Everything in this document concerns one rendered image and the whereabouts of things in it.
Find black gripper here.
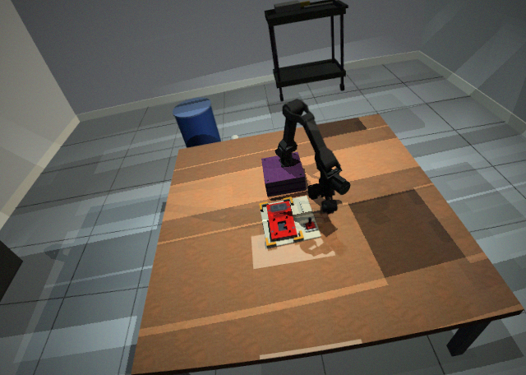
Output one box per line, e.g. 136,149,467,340
319,178,338,215

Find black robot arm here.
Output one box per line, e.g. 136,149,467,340
275,99,350,200

